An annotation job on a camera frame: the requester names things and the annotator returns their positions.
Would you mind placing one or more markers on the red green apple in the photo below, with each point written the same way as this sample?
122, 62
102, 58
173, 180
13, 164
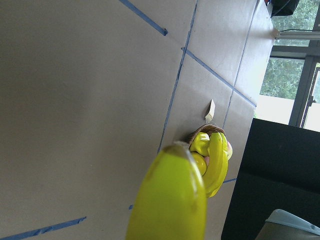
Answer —
229, 150

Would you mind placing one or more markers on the paper price tag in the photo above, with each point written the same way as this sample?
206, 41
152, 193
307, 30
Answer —
210, 112

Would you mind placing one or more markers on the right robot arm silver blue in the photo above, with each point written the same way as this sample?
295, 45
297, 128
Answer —
283, 225

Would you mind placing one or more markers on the yellow banana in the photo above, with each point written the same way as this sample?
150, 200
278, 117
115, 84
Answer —
218, 164
171, 202
201, 144

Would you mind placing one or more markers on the black monitor panel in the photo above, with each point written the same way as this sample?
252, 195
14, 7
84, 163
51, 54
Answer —
280, 169

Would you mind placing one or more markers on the yellow lemon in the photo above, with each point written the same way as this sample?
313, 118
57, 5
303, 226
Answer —
200, 162

